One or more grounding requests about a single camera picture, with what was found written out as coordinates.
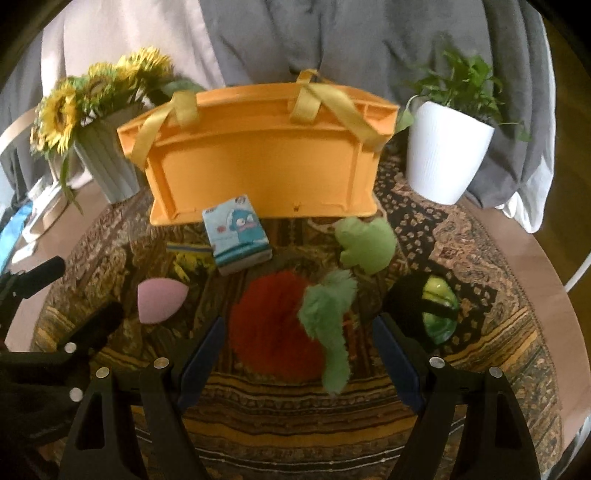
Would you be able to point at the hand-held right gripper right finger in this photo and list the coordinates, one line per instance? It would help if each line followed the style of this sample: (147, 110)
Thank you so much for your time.
(396, 364)

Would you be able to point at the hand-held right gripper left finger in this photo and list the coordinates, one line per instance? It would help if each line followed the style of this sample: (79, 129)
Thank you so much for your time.
(203, 364)

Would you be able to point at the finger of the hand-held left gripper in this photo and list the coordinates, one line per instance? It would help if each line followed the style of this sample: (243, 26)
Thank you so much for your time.
(39, 277)
(99, 325)

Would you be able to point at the pink makeup sponge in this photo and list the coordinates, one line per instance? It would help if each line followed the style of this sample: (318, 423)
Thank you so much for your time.
(159, 300)

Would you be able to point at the green and black squishy toy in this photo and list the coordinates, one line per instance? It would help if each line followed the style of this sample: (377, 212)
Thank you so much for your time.
(436, 309)

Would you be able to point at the red furry pompom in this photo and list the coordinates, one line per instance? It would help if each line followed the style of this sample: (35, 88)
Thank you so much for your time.
(268, 327)

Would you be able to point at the long green furry plush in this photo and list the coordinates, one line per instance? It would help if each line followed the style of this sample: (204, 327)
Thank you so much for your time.
(328, 318)

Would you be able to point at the green plush toy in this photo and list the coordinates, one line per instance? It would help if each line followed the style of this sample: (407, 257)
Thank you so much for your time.
(367, 242)

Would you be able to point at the blue cartoon tissue pack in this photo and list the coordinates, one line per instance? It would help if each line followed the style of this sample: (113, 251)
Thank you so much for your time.
(238, 235)

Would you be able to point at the blue cloth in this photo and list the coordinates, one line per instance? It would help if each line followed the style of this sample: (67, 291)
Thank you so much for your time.
(11, 235)

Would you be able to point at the white clutter pile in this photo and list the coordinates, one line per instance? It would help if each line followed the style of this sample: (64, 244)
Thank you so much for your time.
(44, 207)

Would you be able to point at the round patterned mat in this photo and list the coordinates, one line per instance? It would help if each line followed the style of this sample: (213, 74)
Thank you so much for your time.
(286, 415)

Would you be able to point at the grey ribbed flower pot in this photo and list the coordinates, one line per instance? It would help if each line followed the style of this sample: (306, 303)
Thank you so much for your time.
(111, 157)

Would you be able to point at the artificial sunflower bouquet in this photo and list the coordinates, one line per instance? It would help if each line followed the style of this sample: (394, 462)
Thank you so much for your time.
(92, 97)

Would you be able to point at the white ribbed plant pot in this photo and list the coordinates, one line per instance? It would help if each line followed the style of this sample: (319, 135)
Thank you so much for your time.
(443, 152)

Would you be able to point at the white curtain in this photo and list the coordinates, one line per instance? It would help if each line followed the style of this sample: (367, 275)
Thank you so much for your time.
(138, 41)

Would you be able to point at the green leafy plant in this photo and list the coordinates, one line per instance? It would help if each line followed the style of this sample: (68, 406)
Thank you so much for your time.
(461, 81)

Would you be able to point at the grey curtain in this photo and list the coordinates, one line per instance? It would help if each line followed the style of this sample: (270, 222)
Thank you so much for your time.
(369, 41)

